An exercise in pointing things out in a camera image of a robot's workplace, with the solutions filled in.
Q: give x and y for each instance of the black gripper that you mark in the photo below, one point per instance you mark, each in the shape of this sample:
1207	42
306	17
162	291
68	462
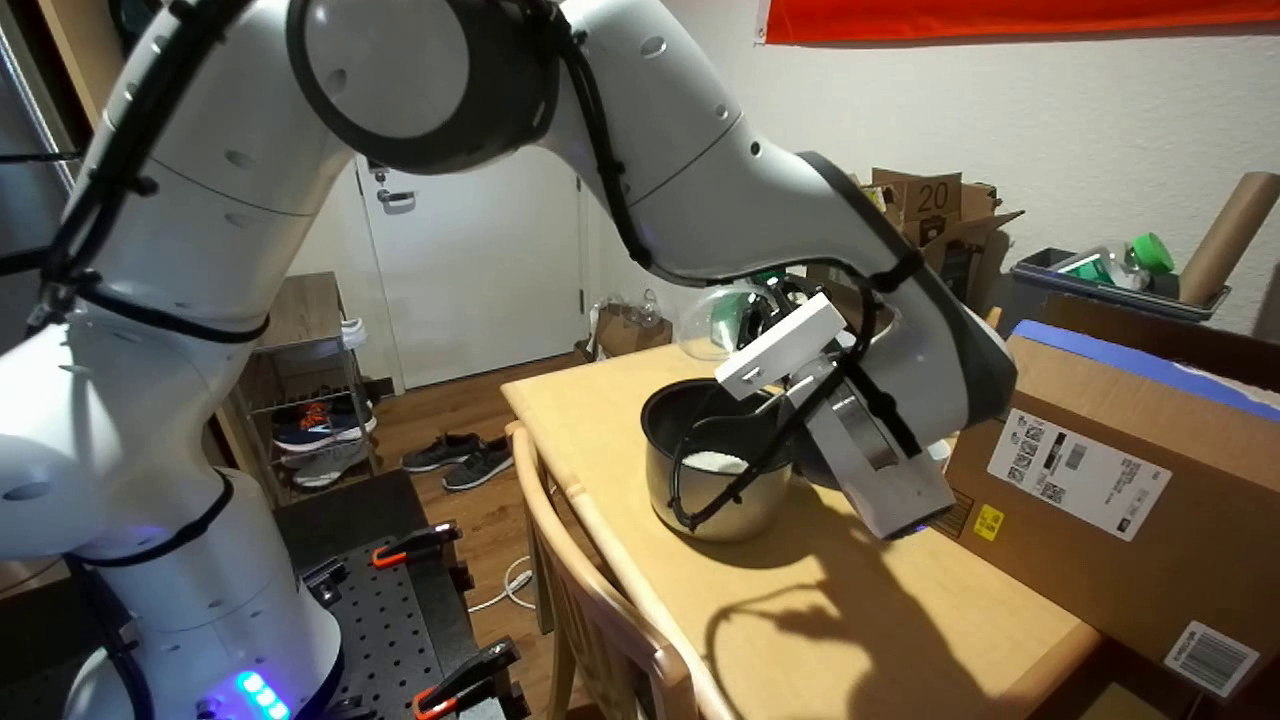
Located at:
787	349

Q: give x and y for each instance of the clear plastic bowl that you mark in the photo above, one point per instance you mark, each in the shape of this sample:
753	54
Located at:
722	321

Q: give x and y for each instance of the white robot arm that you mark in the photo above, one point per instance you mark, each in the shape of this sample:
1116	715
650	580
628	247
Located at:
219	153

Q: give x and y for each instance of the grey pot with black interior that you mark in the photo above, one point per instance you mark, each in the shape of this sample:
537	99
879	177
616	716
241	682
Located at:
698	447

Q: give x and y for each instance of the open cardboard box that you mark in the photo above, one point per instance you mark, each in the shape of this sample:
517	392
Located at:
961	228

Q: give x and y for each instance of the white door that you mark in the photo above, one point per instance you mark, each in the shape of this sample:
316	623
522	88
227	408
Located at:
464	267

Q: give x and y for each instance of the pair of dark shoes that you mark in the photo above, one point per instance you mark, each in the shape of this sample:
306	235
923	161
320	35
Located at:
464	462

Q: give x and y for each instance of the wooden chair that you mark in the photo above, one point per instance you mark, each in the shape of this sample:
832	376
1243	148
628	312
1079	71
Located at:
603	647

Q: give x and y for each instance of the large cardboard box with labels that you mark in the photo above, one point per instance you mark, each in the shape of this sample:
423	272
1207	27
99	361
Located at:
1142	495

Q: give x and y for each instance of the cardboard tube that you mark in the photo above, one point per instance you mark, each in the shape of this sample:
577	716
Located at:
1231	238

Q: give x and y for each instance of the shoe rack shelf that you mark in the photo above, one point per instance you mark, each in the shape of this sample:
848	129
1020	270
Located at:
298	416

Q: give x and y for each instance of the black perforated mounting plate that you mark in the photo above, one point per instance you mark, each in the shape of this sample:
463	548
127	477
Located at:
407	638

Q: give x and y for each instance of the red banner on wall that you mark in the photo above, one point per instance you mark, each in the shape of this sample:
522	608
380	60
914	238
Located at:
964	22

